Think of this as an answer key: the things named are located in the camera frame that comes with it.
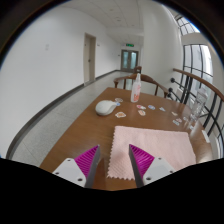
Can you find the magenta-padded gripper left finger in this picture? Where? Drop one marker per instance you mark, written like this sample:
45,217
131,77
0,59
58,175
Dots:
71,171

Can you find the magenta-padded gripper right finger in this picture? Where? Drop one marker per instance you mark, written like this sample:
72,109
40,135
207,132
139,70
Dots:
156,170

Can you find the pink towel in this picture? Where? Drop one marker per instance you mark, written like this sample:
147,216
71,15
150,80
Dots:
163,146

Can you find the small blue printed sticker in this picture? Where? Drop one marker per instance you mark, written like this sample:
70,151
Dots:
176,123

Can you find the small pale printed sticker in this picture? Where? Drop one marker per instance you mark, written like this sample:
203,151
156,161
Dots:
174,113
162,109
191,127
185,118

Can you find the white paper card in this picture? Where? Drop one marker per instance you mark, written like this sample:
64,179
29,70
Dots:
206,136

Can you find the small blue round sticker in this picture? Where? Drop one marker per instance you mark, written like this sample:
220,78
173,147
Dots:
151,107

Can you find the white computer mouse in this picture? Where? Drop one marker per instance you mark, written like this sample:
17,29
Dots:
105,107

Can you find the clear plastic bottle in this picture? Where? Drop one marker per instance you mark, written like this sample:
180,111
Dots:
199,103

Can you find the white bottle with pink label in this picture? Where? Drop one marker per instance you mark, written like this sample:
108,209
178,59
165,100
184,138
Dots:
136,90

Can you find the wooden armchair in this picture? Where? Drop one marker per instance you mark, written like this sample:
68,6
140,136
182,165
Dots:
146,79

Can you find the wood-topped black metal railing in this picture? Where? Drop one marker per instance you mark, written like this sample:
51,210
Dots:
196,78

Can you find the dark wooden chair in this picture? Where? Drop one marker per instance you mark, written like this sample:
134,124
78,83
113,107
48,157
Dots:
137,69

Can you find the glazed double door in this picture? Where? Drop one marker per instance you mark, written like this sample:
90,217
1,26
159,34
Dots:
129,60

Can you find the white single door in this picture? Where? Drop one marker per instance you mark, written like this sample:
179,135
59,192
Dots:
89,58

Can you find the large dark-framed window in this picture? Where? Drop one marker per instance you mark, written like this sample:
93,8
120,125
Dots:
196,60

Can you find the green exit sign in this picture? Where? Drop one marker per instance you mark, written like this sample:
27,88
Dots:
129,45

